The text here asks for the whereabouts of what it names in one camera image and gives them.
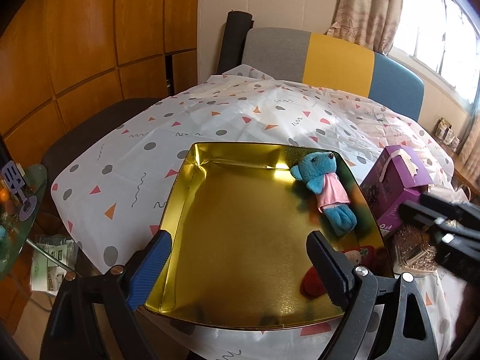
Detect beige patterned curtain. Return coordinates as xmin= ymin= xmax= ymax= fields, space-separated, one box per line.
xmin=327 ymin=0 xmax=403 ymax=55

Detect red plush toy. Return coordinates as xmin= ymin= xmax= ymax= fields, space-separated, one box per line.
xmin=299 ymin=245 xmax=377 ymax=300

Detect blue teddy bear pink dress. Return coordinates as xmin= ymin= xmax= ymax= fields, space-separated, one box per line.
xmin=289 ymin=152 xmax=357 ymax=237

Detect patterned white tablecloth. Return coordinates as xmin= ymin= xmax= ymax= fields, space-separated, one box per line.
xmin=51 ymin=65 xmax=454 ymax=359

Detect black rolled mat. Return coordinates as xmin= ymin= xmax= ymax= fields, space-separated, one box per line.
xmin=216 ymin=10 xmax=254 ymax=74

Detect grey yellow blue sofa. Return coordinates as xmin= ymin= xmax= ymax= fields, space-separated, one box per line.
xmin=241 ymin=28 xmax=425 ymax=121

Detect window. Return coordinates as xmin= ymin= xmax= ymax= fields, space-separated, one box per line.
xmin=393 ymin=0 xmax=479 ymax=104

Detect ornate gold tissue box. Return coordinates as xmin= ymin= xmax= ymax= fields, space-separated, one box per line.
xmin=393 ymin=225 xmax=438 ymax=277

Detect round glass side table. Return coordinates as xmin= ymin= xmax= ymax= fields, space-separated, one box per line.
xmin=0 ymin=163 xmax=76 ymax=280

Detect gold metal tin tray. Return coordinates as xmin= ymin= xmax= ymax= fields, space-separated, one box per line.
xmin=145 ymin=141 xmax=392 ymax=330

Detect white paper bag on floor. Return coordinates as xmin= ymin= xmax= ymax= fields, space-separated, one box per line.
xmin=30 ymin=236 xmax=78 ymax=296

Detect purple cardboard box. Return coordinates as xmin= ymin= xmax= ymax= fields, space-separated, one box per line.
xmin=360 ymin=145 xmax=433 ymax=237

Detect wooden cabinet wall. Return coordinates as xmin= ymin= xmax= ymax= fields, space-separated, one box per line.
xmin=1 ymin=0 xmax=198 ymax=165

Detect packets on window sill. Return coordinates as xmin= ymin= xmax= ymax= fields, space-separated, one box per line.
xmin=434 ymin=118 xmax=460 ymax=152

